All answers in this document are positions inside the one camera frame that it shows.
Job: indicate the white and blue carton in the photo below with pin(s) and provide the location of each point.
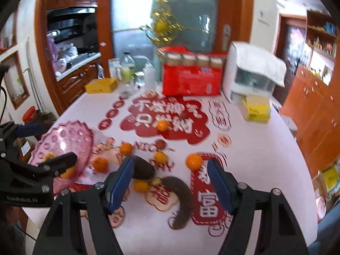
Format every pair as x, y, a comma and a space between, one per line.
113, 67

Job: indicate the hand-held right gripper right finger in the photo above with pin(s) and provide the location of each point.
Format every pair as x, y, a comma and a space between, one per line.
221, 187

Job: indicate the clear bottle with green label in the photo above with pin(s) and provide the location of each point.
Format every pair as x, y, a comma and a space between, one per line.
127, 69

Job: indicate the dark avocado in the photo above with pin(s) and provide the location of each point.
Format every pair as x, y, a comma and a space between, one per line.
144, 168

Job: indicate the frosted glass door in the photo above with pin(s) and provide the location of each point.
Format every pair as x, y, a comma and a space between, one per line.
199, 10

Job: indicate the white cloth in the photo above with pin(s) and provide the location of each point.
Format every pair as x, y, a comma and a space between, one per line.
261, 58

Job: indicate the wooden shelf cabinet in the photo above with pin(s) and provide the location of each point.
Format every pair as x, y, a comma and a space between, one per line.
313, 106

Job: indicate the small brown fruit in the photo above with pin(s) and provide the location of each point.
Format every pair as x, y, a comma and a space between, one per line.
160, 144

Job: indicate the red jar package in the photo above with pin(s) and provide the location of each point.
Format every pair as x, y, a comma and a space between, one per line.
191, 81

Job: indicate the red apple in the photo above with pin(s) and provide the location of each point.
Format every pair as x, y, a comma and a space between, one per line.
66, 173

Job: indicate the orange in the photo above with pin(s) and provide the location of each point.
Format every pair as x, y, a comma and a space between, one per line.
126, 148
140, 186
101, 164
162, 125
194, 161
160, 158

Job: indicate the red bucket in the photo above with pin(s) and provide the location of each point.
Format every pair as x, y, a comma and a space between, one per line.
29, 115

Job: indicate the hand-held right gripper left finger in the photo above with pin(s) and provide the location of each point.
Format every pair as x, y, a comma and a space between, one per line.
121, 184

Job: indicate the yellow cardboard box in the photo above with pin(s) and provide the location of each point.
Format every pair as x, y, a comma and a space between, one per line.
330, 178

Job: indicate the wooden wall frame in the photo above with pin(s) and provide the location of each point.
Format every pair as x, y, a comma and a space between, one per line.
17, 79

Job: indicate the small glass jar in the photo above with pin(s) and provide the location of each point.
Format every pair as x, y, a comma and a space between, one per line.
139, 79

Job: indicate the white printed tablecloth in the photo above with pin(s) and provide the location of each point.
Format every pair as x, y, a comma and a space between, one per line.
252, 151

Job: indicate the clear drinking glass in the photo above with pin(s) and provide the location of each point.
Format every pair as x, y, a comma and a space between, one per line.
127, 90

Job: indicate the gold hanging ornament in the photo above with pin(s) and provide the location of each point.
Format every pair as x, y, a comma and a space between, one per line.
162, 26

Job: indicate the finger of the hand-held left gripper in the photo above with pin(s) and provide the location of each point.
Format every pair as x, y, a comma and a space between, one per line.
29, 129
57, 162

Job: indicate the white countertop appliance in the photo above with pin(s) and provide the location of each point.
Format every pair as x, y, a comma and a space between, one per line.
249, 85

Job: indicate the yellow tissue box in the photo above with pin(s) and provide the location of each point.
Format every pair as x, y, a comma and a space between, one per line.
256, 109

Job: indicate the black range hood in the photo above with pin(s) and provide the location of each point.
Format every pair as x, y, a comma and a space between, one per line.
71, 21

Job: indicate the flat yellow box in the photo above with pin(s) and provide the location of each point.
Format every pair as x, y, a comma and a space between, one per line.
102, 85

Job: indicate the brown overripe banana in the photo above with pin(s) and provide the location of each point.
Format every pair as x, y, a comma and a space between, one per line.
182, 199

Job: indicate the wooden kitchen cabinet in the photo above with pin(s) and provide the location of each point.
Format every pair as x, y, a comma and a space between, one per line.
77, 77

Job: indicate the pink plastic fruit plate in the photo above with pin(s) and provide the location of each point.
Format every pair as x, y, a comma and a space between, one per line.
69, 138

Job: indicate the pink plastic bag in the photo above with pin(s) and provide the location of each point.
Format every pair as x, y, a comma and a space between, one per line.
54, 50

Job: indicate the white plastic bottle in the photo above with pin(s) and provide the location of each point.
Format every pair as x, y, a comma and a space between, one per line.
150, 75

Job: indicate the yellow apple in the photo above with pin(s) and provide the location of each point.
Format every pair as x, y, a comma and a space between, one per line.
49, 156

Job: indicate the white wall switch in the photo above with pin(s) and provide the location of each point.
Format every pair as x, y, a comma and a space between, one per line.
263, 18

